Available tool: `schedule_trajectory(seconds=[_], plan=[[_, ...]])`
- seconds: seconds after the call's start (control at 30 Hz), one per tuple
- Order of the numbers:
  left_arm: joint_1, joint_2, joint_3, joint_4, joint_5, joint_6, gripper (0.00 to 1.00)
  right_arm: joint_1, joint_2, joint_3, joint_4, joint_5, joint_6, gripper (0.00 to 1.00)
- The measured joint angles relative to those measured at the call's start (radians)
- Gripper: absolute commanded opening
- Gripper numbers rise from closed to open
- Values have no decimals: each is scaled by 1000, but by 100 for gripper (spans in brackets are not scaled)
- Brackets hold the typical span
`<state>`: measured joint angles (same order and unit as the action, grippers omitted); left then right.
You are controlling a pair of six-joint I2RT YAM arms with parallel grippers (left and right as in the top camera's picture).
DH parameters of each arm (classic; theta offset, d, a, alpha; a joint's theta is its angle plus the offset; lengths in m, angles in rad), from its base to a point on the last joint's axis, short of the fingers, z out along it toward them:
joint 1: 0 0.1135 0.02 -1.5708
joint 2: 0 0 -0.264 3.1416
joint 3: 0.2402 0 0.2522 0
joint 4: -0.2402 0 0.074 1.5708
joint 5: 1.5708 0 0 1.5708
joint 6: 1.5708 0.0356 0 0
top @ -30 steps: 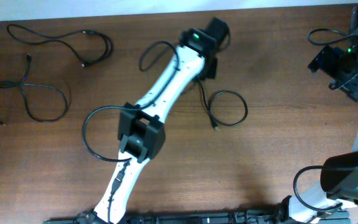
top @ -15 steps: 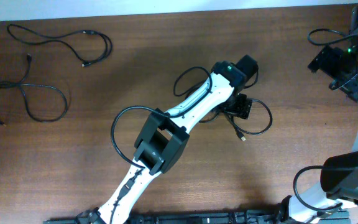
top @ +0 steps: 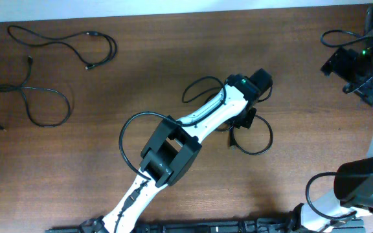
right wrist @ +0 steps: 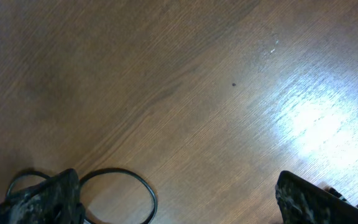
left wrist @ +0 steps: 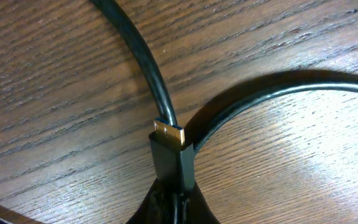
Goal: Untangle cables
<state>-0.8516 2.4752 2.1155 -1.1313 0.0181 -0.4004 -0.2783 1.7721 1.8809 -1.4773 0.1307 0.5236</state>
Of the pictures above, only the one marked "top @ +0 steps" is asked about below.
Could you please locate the black USB cable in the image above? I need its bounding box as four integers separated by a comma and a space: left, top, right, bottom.
205, 92, 274, 156
0, 56, 72, 131
6, 25, 119, 71

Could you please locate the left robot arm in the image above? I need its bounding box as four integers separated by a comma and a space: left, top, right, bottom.
75, 69, 273, 232

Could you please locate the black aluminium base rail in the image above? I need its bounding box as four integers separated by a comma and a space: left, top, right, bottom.
45, 213, 365, 233

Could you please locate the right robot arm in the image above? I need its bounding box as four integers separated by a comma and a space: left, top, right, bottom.
285, 5, 373, 232

